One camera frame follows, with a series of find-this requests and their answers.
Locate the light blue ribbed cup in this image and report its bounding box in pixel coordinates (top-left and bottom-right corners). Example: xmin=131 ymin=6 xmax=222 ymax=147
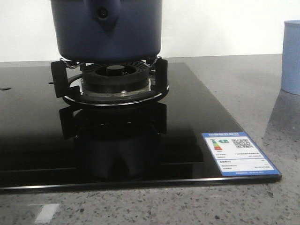
xmin=281 ymin=20 xmax=300 ymax=95

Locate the dark blue cooking pot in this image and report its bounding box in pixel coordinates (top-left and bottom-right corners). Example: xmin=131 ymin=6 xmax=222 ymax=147
xmin=51 ymin=0 xmax=163 ymax=63

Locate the black pot support grate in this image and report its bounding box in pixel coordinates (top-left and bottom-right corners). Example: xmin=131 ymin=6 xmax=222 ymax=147
xmin=51 ymin=57 xmax=169 ymax=107

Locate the black round gas burner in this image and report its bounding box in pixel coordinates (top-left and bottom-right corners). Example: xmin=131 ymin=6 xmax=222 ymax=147
xmin=82 ymin=61 xmax=150 ymax=96

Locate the blue energy label sticker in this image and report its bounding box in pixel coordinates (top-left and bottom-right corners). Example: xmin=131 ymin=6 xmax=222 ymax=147
xmin=202 ymin=132 xmax=280 ymax=177

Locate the black glass gas cooktop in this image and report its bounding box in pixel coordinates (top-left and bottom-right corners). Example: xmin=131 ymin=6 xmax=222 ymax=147
xmin=0 ymin=63 xmax=281 ymax=193

